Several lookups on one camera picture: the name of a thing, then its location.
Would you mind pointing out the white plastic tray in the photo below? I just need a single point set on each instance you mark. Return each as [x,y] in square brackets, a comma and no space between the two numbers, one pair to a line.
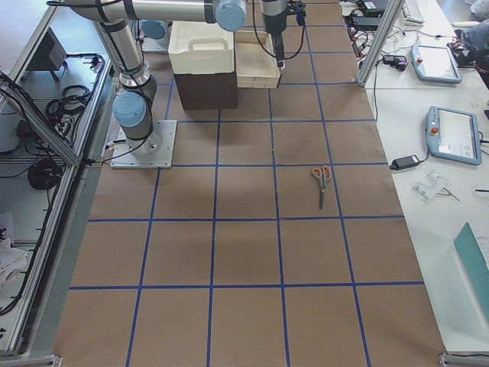
[201,48]

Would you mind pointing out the blue teach pendant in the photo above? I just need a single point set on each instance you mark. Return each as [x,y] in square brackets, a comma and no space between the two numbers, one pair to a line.
[434,64]
[453,135]

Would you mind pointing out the grey orange scissors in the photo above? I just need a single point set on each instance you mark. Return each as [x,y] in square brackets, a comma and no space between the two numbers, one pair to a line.
[323,175]

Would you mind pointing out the near blue teach pendant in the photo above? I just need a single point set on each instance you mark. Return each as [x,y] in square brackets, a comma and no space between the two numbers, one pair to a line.
[453,135]

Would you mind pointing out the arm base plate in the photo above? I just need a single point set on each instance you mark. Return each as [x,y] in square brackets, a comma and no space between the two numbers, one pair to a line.
[156,36]
[156,152]

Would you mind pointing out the black power adapter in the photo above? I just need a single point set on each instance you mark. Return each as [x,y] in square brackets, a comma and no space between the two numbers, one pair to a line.
[404,163]

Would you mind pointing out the aluminium frame post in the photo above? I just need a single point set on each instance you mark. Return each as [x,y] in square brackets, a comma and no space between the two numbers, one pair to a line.
[385,27]

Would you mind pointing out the light wooden drawer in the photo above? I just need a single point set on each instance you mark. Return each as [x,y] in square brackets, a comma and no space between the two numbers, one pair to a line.
[254,67]

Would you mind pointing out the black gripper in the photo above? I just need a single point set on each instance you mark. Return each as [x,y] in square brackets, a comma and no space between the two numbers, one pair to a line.
[274,24]

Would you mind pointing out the teal book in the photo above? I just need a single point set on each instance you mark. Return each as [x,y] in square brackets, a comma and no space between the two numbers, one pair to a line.
[473,259]

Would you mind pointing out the far blue teach pendant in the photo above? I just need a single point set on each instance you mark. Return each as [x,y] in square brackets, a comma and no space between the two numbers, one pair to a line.
[434,64]

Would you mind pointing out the clear plastic bracket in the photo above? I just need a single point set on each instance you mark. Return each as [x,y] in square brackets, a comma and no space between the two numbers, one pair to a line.
[435,185]

